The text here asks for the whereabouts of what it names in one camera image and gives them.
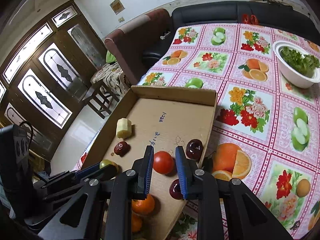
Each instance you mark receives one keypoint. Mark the pale sugarcane piece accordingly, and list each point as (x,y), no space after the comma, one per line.
(124,128)

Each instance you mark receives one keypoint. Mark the green cushion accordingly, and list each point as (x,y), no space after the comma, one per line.
(110,58)

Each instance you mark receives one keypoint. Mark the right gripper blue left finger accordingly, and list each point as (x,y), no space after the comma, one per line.
(103,205)

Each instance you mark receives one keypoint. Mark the wooden glass panel door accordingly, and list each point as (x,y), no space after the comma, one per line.
(46,75)

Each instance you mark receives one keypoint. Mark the green grape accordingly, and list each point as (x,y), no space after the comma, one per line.
(106,162)

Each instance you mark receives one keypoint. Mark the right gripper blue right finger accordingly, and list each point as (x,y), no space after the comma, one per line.
(247,217)

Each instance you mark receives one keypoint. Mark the red tomato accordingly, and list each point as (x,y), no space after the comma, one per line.
(163,162)

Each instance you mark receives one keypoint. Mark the floral fruit print tablecloth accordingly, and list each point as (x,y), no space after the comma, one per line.
(266,130)

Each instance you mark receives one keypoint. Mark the small yellow wall plaque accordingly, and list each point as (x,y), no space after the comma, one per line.
(117,6)

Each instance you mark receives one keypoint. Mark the red object on sofa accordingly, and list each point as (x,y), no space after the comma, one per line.
(249,19)

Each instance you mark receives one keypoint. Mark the green leafy vegetables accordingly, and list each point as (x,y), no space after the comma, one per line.
(302,63)

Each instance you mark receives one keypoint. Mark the dark wooden stool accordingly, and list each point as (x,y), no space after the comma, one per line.
(99,98)

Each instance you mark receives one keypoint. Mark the orange mandarin with leaf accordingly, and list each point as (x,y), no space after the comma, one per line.
(136,223)

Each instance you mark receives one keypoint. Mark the brown fabric armchair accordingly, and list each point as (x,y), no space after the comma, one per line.
(128,42)

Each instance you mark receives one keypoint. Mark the dark red plum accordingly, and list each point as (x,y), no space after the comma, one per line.
(194,149)

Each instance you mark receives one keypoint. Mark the dried red jujube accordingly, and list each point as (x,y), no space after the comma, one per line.
(122,148)

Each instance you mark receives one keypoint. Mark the shallow cardboard box tray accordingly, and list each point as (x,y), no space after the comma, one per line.
(163,117)

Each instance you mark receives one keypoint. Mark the dark purple plum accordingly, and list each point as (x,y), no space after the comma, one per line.
(175,190)

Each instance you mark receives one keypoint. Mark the white bowl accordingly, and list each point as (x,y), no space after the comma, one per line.
(288,72)

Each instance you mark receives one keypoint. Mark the small orange mandarin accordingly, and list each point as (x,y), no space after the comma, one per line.
(144,207)

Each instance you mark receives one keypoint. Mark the floral patterned seat cover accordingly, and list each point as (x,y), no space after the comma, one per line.
(114,78)

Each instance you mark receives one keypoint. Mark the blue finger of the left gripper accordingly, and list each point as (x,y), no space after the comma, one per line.
(87,169)
(100,173)

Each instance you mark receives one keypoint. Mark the tan round longan fruit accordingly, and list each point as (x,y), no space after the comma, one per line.
(303,188)

